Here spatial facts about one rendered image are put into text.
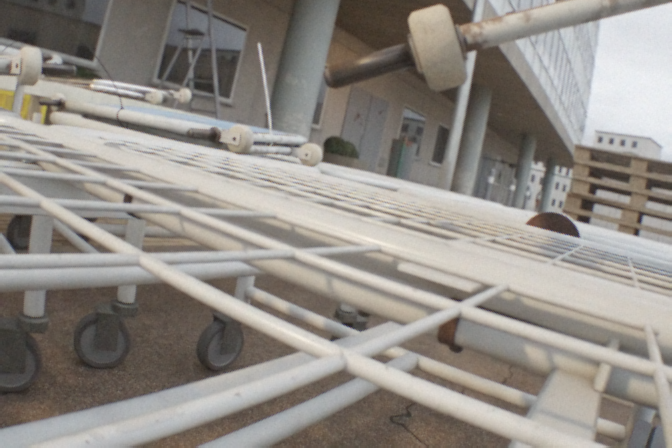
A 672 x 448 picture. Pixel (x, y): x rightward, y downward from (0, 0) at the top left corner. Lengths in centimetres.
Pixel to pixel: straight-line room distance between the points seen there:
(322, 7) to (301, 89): 114
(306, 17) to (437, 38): 644
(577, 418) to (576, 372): 6
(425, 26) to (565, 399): 25
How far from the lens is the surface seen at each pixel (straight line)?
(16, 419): 95
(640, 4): 47
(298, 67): 664
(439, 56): 36
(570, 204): 466
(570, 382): 28
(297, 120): 658
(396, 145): 733
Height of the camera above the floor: 53
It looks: 4 degrees down
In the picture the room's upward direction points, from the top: 12 degrees clockwise
